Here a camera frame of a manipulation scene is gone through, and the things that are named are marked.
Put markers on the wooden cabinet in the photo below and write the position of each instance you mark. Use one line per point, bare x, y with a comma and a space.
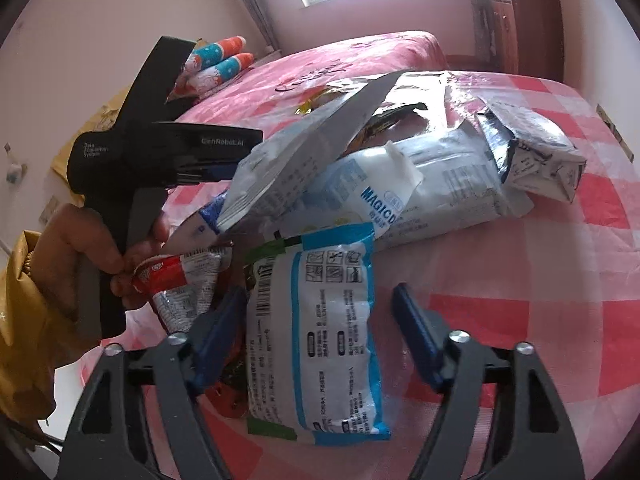
525, 15

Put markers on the yellow headboard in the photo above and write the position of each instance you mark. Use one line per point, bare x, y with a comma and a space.
95, 120

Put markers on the person's left forearm yellow sleeve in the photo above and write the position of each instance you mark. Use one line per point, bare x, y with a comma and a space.
30, 335

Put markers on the wall socket with plug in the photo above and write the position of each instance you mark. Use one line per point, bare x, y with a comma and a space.
12, 167

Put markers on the pink checked tablecloth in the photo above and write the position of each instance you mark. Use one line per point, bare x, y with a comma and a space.
550, 260

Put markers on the large white printed plastic bag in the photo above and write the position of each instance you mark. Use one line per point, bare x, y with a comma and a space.
460, 185

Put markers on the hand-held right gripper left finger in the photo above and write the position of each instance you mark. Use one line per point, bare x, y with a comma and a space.
220, 332

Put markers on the red noodle packet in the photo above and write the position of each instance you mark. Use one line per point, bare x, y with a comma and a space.
180, 285

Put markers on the blue and white packet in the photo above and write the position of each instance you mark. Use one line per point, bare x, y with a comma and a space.
325, 335

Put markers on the bed with pink sheet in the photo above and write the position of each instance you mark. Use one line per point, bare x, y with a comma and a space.
320, 65

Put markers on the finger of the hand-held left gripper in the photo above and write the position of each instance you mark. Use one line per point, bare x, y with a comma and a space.
205, 172

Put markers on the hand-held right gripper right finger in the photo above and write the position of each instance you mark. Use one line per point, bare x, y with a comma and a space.
415, 332

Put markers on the silver foil packet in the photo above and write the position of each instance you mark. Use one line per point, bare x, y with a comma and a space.
310, 150

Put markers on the person's left hand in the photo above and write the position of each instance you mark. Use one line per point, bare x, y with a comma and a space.
70, 235

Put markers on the small silver grey packet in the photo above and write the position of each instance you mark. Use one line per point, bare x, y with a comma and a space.
540, 150

